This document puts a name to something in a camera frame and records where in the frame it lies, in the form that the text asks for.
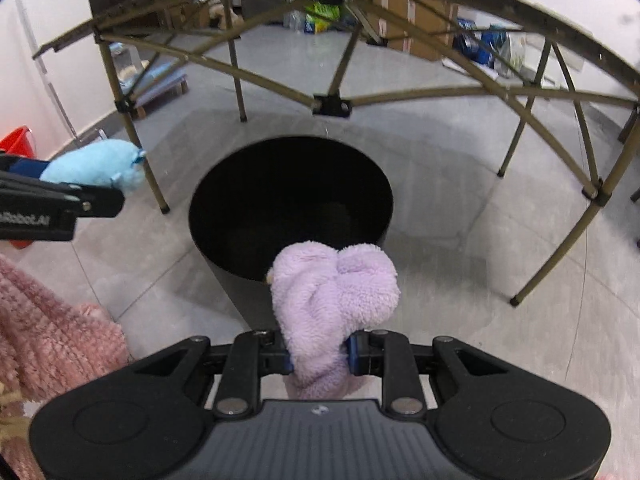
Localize dark wooden chair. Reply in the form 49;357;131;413
617;107;640;145

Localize blue wrapped packs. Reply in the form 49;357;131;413
457;17;509;67

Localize light blue flat panel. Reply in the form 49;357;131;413
107;42;189;121

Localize person's pink fuzzy garment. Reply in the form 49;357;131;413
0;255;133;480

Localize small cardboard box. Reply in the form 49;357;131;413
160;0;211;31

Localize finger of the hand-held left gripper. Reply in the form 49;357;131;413
0;154;51;181
0;170;126;219

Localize lavender fluffy cloth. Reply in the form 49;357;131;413
266;241;401;401

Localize tan folding table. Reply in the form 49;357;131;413
32;0;640;307

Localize light blue plush toy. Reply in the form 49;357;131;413
39;139;148;194

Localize white wall pipe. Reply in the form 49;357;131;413
14;0;78;138

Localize green yellow packet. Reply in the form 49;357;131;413
304;2;342;34

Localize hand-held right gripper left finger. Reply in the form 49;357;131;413
135;330;295;420

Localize black round bin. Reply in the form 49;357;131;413
188;135;394;331

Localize red bucket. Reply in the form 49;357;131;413
0;126;36;161

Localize large cardboard box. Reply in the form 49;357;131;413
367;0;459;62

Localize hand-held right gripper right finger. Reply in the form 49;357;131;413
347;330;508;418

